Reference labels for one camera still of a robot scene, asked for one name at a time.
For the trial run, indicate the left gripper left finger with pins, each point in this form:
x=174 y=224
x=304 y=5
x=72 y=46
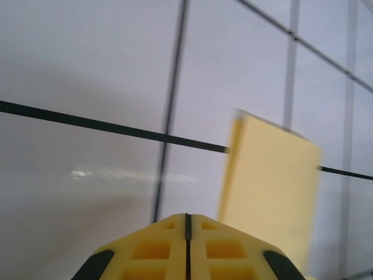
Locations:
x=151 y=253

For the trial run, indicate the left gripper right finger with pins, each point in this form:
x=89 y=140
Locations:
x=224 y=253

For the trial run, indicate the yellow cloth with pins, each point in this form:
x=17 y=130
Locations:
x=271 y=181

